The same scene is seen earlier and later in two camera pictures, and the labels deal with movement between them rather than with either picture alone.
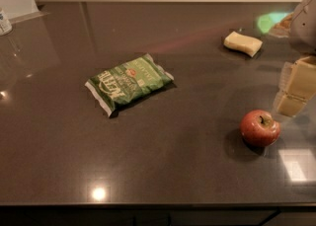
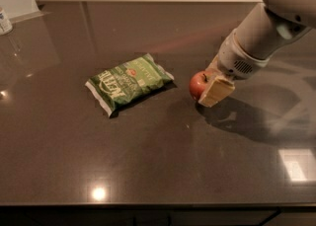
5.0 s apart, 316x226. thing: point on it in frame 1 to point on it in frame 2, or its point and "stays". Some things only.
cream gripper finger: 297,87 to 235,62
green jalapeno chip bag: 127,82 stays
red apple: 259,128 to 199,83
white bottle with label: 5,26 stays
